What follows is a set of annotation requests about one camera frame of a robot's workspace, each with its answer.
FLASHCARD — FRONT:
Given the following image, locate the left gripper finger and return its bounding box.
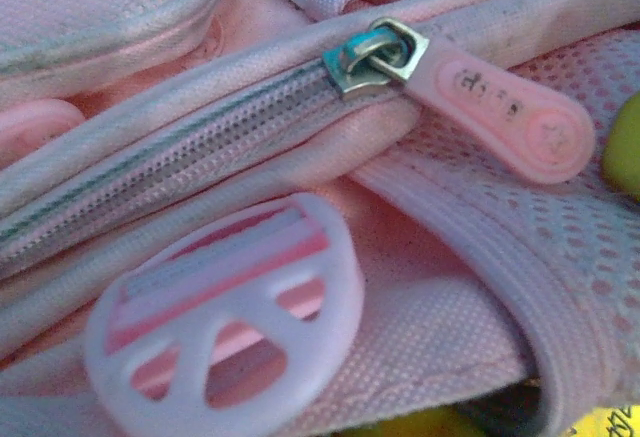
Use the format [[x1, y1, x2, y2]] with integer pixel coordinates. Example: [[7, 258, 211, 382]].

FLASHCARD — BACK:
[[344, 405, 490, 437]]

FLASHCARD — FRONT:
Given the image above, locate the pink student backpack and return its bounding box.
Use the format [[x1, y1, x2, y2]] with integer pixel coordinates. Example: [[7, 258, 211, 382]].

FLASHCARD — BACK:
[[0, 0, 640, 437]]

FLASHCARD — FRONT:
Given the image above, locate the yellow book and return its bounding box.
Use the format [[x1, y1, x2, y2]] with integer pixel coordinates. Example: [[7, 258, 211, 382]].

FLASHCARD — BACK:
[[569, 404, 640, 437]]

